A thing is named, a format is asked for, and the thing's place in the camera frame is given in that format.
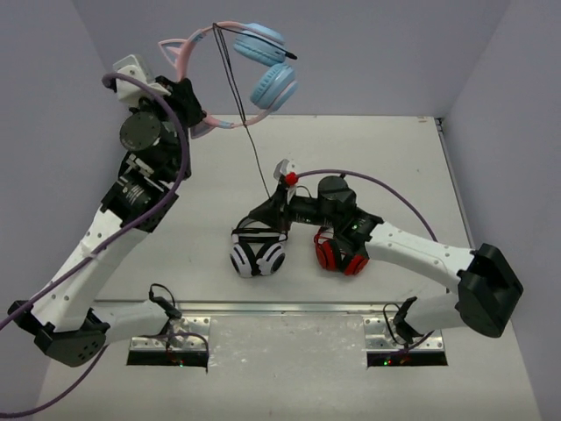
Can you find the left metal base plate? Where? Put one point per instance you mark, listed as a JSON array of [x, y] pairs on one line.
[[180, 335]]

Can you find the white black headphones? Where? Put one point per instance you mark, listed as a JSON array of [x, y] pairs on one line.
[[257, 250]]

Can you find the red black headphones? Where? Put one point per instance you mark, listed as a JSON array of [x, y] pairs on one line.
[[331, 257]]

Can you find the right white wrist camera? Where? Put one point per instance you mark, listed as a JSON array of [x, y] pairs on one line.
[[286, 171]]

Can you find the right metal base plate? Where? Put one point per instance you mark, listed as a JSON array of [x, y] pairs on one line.
[[379, 340]]

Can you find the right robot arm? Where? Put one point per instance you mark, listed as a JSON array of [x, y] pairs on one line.
[[482, 289]]

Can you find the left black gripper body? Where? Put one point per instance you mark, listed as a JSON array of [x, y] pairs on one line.
[[185, 101]]

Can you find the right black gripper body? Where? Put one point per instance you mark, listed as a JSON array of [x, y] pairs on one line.
[[301, 209]]

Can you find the metal base plate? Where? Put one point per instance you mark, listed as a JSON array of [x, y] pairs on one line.
[[180, 335], [379, 340]]

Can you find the aluminium table edge rail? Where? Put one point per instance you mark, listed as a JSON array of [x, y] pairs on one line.
[[253, 307]]

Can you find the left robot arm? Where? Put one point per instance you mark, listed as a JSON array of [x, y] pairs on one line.
[[63, 319]]

